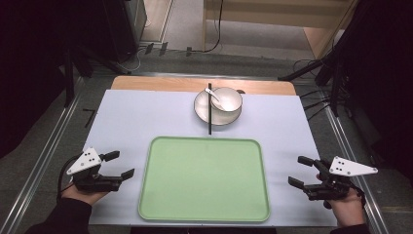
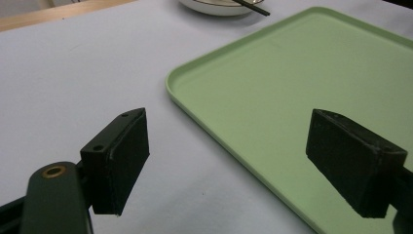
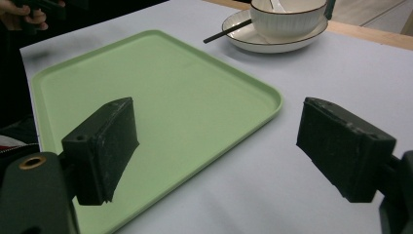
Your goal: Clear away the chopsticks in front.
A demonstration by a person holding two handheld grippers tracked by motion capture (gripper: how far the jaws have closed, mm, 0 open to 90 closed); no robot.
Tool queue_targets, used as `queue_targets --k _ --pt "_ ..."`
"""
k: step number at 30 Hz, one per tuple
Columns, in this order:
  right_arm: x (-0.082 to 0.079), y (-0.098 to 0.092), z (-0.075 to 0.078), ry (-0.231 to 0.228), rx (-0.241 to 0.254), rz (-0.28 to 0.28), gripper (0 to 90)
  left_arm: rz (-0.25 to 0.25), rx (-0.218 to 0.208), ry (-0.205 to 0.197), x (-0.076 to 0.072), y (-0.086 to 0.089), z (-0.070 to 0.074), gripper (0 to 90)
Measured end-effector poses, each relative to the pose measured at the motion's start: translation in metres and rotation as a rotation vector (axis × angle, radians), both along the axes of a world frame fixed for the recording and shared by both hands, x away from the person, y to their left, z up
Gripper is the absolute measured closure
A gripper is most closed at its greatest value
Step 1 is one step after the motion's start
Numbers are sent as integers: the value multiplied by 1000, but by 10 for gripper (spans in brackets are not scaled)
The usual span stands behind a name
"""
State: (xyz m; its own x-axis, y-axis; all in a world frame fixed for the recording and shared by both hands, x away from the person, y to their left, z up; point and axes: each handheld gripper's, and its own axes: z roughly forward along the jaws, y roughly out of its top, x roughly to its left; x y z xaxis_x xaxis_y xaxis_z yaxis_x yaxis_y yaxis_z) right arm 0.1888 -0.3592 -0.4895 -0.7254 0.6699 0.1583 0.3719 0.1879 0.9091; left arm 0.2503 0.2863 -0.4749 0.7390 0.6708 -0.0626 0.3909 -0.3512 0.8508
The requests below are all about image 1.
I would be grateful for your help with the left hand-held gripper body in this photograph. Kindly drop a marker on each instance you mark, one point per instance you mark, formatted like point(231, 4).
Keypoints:
point(85, 161)

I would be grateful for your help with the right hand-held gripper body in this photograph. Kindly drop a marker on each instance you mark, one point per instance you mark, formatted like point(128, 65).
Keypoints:
point(348, 168)

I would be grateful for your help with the person's left hand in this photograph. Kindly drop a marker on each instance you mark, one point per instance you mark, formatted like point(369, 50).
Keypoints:
point(85, 196)

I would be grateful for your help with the person's right hand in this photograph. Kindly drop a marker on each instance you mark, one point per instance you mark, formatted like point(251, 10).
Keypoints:
point(350, 210)

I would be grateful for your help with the white table mat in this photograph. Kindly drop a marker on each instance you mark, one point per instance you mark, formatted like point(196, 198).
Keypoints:
point(123, 123)

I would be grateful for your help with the green plastic tray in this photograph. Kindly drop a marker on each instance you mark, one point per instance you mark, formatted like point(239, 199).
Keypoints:
point(204, 180)

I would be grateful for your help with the black tripod stand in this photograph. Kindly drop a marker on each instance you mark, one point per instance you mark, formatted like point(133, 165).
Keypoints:
point(334, 84)

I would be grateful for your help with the black chopsticks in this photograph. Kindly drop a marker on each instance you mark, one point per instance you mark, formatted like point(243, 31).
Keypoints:
point(209, 127)

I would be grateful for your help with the white bowl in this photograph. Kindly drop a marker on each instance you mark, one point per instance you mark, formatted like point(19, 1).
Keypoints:
point(231, 99)

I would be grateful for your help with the white round plate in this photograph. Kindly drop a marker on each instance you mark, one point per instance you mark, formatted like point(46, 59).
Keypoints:
point(202, 110)

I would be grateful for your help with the white ceramic spoon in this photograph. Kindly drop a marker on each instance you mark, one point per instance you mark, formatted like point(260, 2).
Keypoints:
point(218, 100)

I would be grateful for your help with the dark cabinet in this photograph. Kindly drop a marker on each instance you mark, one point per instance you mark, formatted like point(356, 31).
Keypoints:
point(125, 26)

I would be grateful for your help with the light wooden furniture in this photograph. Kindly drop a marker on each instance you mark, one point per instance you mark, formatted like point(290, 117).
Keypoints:
point(279, 13)

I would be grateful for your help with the aluminium floor rail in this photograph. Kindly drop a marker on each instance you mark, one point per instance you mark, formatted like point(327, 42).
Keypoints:
point(354, 152)
point(35, 172)

